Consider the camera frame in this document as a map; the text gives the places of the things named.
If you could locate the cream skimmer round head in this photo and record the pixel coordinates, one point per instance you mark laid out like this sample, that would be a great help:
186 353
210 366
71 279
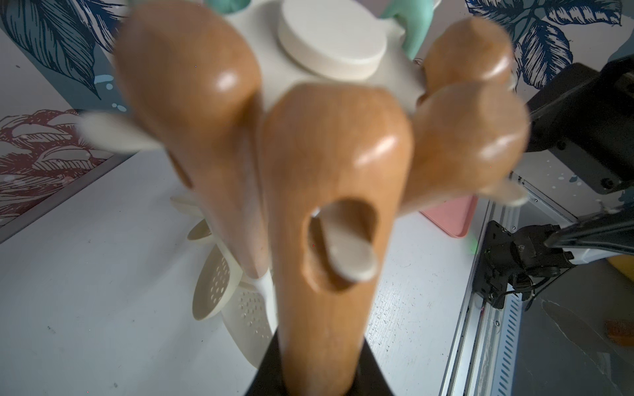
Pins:
468 137

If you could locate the cream utensil rack stand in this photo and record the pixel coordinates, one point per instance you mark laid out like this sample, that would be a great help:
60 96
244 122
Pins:
295 42

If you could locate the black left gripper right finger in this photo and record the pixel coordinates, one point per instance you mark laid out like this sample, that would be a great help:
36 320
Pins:
369 380

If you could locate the pink tray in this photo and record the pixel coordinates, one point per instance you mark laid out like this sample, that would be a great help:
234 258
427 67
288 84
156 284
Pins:
454 217

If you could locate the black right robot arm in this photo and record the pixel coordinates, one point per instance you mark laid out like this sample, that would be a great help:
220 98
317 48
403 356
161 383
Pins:
578 173

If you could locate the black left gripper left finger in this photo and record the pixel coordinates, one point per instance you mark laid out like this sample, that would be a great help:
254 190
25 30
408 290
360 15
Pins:
268 381

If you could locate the mint handle cream skimmer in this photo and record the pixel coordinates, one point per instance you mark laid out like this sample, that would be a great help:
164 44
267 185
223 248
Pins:
416 17

